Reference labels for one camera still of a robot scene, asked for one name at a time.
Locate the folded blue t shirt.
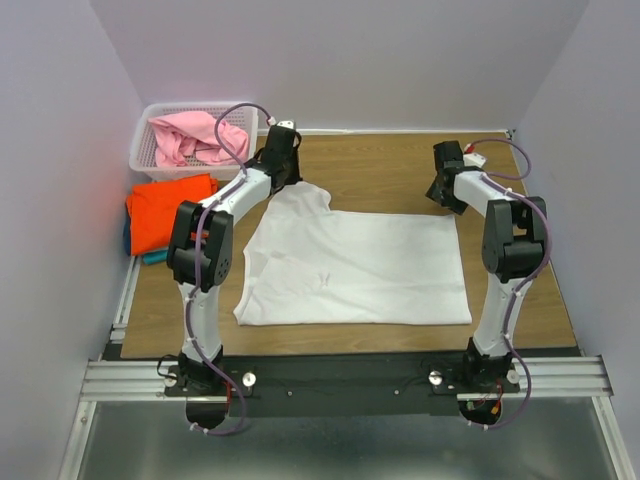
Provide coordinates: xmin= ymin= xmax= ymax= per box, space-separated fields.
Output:
xmin=122 ymin=218 xmax=132 ymax=256

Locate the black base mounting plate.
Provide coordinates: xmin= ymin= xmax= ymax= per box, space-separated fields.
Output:
xmin=157 ymin=351 xmax=522 ymax=424

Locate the white t shirt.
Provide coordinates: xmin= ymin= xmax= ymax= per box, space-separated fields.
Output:
xmin=234 ymin=182 xmax=472 ymax=326

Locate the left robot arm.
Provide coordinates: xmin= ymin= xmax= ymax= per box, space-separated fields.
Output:
xmin=167 ymin=120 xmax=302 ymax=395

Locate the folded orange t shirt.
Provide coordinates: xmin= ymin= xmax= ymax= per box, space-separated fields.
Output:
xmin=125 ymin=174 xmax=218 ymax=256

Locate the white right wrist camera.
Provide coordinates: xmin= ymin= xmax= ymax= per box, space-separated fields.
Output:
xmin=463 ymin=144 xmax=487 ymax=169

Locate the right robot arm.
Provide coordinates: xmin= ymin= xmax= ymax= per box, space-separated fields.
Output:
xmin=426 ymin=141 xmax=552 ymax=394

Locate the folded teal t shirt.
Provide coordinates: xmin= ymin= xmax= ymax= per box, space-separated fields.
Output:
xmin=142 ymin=249 xmax=168 ymax=265

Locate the white plastic laundry basket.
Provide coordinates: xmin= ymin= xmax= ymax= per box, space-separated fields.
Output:
xmin=129 ymin=101 xmax=239 ymax=181

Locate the pink t shirt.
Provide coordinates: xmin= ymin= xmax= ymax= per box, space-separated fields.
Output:
xmin=148 ymin=111 xmax=249 ymax=167

